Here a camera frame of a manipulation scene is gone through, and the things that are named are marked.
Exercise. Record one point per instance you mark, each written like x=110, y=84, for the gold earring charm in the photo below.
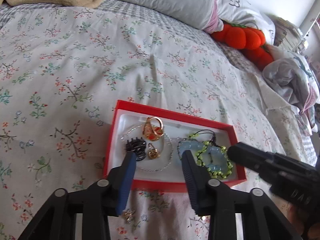
x=153, y=153

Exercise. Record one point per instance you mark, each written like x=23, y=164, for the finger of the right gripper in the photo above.
x=251, y=158

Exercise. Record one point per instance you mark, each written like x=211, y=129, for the crumpled grey clothing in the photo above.
x=291, y=77

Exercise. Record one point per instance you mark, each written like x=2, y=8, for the small gold earring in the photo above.
x=128, y=215

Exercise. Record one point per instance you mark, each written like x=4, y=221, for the orange pumpkin plush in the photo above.
x=249, y=41

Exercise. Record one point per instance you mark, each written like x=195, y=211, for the right hand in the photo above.
x=297, y=218

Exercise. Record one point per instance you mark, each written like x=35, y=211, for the floral bed cover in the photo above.
x=64, y=69

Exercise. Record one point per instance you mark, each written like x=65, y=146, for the black hair claw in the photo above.
x=137, y=146

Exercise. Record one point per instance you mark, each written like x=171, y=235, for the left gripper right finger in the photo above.
x=261, y=219

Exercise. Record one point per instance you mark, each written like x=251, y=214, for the red jewelry box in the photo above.
x=163, y=173

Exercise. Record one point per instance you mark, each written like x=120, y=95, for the white printed pillow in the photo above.
x=241, y=12

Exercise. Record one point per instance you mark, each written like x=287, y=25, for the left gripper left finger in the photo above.
x=56, y=219

